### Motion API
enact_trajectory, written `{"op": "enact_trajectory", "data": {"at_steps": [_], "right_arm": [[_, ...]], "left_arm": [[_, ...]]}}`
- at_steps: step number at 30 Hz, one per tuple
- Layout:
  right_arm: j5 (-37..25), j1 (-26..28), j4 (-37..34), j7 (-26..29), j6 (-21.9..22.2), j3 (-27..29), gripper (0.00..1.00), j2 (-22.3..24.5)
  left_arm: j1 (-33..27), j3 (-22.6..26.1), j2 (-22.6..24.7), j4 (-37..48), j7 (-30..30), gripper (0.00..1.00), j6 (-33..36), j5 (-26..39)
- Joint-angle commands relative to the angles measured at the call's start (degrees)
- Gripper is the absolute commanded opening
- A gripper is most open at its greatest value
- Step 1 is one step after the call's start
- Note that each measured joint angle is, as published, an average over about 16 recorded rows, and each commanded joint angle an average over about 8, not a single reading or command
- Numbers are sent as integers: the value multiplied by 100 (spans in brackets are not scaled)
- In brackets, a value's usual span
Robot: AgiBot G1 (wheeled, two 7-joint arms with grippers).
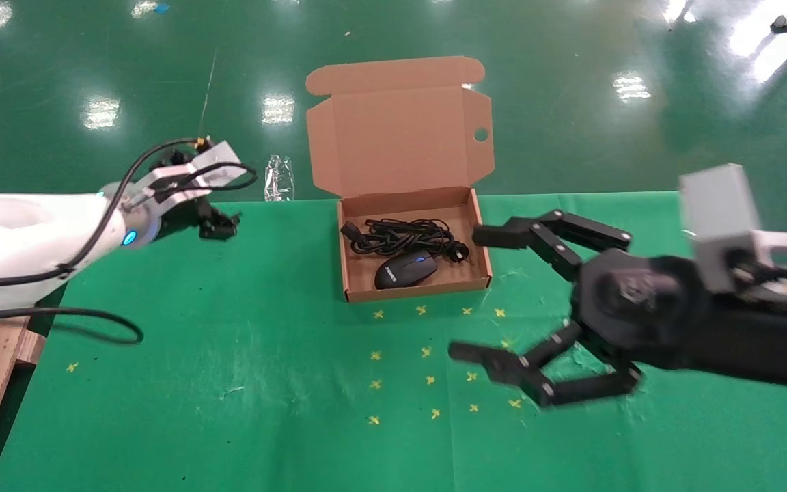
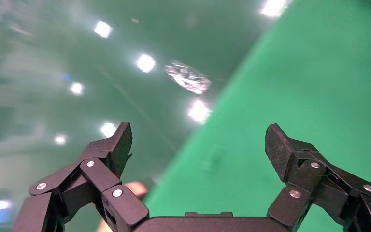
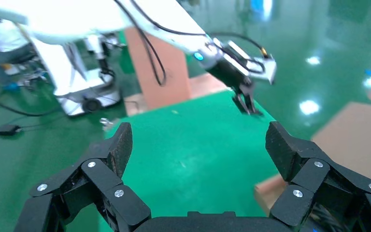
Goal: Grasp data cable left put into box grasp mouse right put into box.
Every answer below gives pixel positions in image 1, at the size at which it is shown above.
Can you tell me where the open brown cardboard box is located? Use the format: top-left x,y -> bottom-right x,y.
305,57 -> 495,303

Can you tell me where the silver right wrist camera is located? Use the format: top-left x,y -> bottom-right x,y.
679,164 -> 787,305

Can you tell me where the clear crumpled plastic wrapper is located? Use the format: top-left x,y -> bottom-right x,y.
264,156 -> 295,202

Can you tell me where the green table cloth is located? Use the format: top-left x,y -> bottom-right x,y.
0,191 -> 787,492

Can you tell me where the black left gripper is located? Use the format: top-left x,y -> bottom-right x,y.
150,149 -> 241,241

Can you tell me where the black wired computer mouse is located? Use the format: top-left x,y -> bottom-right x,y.
374,251 -> 439,290

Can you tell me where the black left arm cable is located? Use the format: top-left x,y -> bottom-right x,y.
0,137 -> 259,346

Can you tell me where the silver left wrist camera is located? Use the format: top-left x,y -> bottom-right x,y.
122,141 -> 245,209

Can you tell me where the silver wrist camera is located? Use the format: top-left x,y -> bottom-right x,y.
679,164 -> 787,305
122,141 -> 245,209

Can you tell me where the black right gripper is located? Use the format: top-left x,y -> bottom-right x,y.
448,210 -> 703,409

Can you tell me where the black power cable bundle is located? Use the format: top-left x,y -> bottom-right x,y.
340,217 -> 471,264

